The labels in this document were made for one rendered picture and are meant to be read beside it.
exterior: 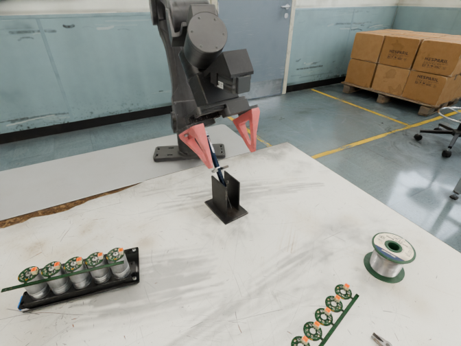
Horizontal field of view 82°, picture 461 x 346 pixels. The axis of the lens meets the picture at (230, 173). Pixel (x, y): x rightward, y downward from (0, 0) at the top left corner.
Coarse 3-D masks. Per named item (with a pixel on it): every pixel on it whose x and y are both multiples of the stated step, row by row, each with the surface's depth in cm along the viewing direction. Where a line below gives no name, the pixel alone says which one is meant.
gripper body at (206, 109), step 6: (216, 102) 44; (222, 102) 45; (228, 102) 45; (198, 108) 42; (204, 108) 43; (210, 108) 44; (216, 108) 45; (222, 108) 45; (192, 114) 44; (198, 114) 43; (204, 114) 44; (216, 114) 47; (186, 120) 47
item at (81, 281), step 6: (72, 264) 38; (84, 264) 39; (78, 270) 37; (72, 276) 37; (78, 276) 38; (84, 276) 39; (90, 276) 40; (72, 282) 39; (78, 282) 38; (84, 282) 39; (90, 282) 40; (78, 288) 39
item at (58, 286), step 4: (52, 268) 37; (60, 272) 37; (64, 272) 38; (52, 276) 36; (56, 280) 37; (60, 280) 38; (64, 280) 38; (68, 280) 39; (52, 284) 37; (56, 284) 37; (60, 284) 38; (64, 284) 38; (68, 284) 39; (52, 288) 38; (56, 288) 38; (60, 288) 38; (64, 288) 38; (68, 288) 39; (56, 292) 38; (60, 292) 38
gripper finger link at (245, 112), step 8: (224, 104) 45; (232, 104) 45; (240, 104) 46; (248, 104) 47; (256, 104) 48; (224, 112) 45; (232, 112) 45; (240, 112) 47; (248, 112) 48; (256, 112) 48; (240, 120) 51; (256, 120) 48; (240, 128) 52; (256, 128) 49; (256, 136) 49; (248, 144) 51
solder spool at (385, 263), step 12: (372, 240) 43; (384, 240) 43; (396, 240) 43; (372, 252) 47; (384, 252) 41; (396, 252) 41; (408, 252) 41; (372, 264) 44; (384, 264) 42; (396, 264) 41; (384, 276) 43; (396, 276) 43
